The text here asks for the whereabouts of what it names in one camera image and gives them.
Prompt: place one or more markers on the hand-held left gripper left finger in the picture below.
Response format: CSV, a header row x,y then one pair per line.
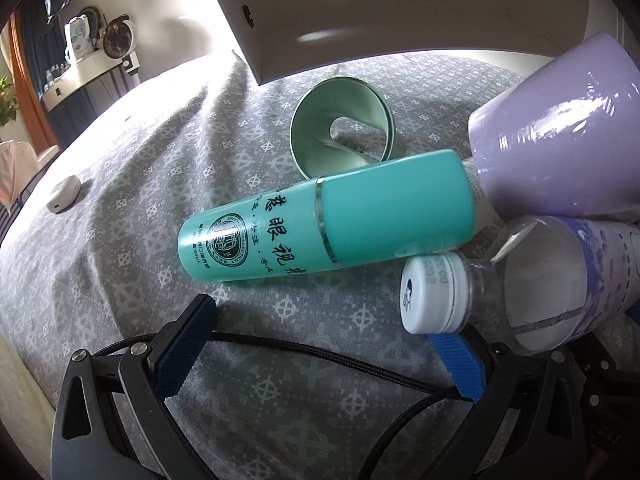
x,y
182,355

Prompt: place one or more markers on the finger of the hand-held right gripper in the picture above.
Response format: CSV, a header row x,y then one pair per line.
x,y
597,355

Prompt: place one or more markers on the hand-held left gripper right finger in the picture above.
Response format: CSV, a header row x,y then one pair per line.
x,y
460,366

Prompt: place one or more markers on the clear bottle with white cap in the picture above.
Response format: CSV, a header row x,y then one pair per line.
x,y
432,292

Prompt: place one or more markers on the teal plastic bottle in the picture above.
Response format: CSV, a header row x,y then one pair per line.
x,y
390,210

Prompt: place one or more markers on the white storage box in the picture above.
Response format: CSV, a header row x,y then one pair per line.
x,y
400,0

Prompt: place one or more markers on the purple patterned paper cup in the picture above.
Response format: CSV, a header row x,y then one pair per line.
x,y
600,260

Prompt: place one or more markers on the white earbuds case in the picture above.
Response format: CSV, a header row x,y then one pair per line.
x,y
64,194

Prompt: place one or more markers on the lilac plastic cup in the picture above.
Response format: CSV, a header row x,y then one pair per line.
x,y
560,130

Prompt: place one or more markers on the white chair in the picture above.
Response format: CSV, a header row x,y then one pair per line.
x,y
17,165

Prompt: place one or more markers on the mint green mug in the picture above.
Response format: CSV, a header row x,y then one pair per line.
x,y
310,125

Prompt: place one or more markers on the white round shelf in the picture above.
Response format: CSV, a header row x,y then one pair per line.
x,y
70,82

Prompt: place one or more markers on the orange curtain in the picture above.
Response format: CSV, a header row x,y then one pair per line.
x,y
30,90

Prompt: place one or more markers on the green houseplant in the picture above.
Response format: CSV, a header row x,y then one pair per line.
x,y
6,100

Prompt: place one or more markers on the small round desk fan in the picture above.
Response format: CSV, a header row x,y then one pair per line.
x,y
119,40

